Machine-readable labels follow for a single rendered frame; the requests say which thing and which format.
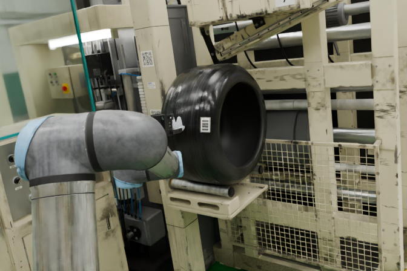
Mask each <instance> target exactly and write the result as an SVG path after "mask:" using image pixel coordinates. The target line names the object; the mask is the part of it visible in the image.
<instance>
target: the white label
mask: <svg viewBox="0 0 407 271"><path fill-rule="evenodd" d="M200 132H210V117H201V118H200Z"/></svg>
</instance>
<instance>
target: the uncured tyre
mask: <svg viewBox="0 0 407 271"><path fill-rule="evenodd" d="M160 114H165V115H167V114H173V116H174V119H175V122H176V120H177V118H178V117H181V121H182V125H183V126H185V129H184V130H183V131H182V132H180V133H178V134H173V135H170V136H167V139H168V147H169V148H170V150H171V151H172V152H173V151H180V152H181V154H182V164H183V170H184V175H183V177H185V178H187V179H189V180H191V181H196V182H201V183H209V184H215V183H213V182H212V181H218V182H219V184H218V185H222V186H228V185H232V184H237V183H239V182H241V181H242V180H243V179H245V178H246V177H247V176H248V175H249V174H250V173H251V172H252V171H253V169H254V168H255V167H256V165H257V164H258V162H259V160H260V157H261V155H262V152H263V148H264V145H265V139H266V126H267V120H266V107H265V101H264V98H263V94H262V92H261V89H260V87H259V85H258V83H257V82H256V80H255V79H254V78H253V77H252V75H250V73H249V72H247V70H246V69H244V68H242V67H241V66H238V65H235V64H213V65H199V66H195V67H191V68H189V69H187V70H185V71H183V72H181V73H180V74H179V75H178V76H177V77H176V78H175V80H173V82H172V84H171V85H170V87H169V89H168V91H167V93H166V96H165V98H164V101H163V104H162V108H161V112H160ZM201 117H210V132H200V118H201ZM189 175H191V176H189Z"/></svg>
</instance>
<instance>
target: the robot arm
mask: <svg viewBox="0 0 407 271"><path fill-rule="evenodd" d="M170 115H171V117H170ZM184 129H185V126H183V125H182V121H181V117H178V118H177V120H176V122H175V119H174V116H173V114H167V115H165V114H153V115H151V116H149V115H146V114H142V113H138V112H134V111H123V110H102V111H96V112H89V113H79V114H70V115H64V116H48V117H46V118H43V119H36V120H32V121H30V122H28V123H27V124H26V125H25V126H24V127H23V128H22V129H21V131H20V133H19V135H18V138H17V141H16V146H15V166H16V167H17V168H18V169H17V172H18V174H19V176H20V177H21V178H22V179H23V180H25V181H29V187H30V191H31V215H32V241H33V271H100V270H99V250H98V231H97V220H96V200H95V190H94V186H95V184H96V176H95V173H96V172H104V171H113V172H114V176H113V177H114V180H115V183H116V186H117V187H119V188H122V189H132V188H138V187H140V186H142V184H143V182H148V181H155V180H165V179H170V178H179V177H182V176H183V175H184V170H183V164H182V154H181V152H180V151H173V152H172V151H171V150H170V148H169V147H168V139H167V136H172V135H173V134H178V133H180V132H182V131H183V130H184Z"/></svg>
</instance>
